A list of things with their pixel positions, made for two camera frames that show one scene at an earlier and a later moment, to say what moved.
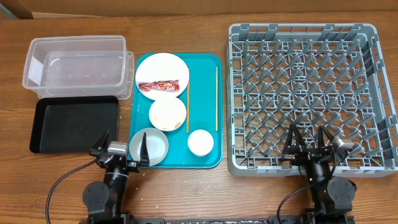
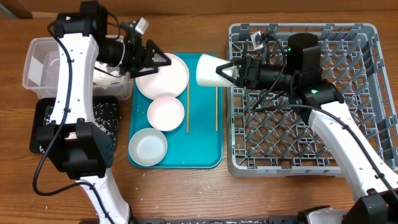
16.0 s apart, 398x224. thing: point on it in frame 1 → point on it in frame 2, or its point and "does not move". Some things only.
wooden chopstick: (188, 105) does not move
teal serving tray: (203, 102) does not move
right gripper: (306, 154) → (249, 68)
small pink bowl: (167, 114) does not move
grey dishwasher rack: (311, 75) does not move
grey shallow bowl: (157, 145) does not move
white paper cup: (201, 142) → (206, 74)
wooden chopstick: (216, 108) does not move
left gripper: (135, 166) → (142, 60)
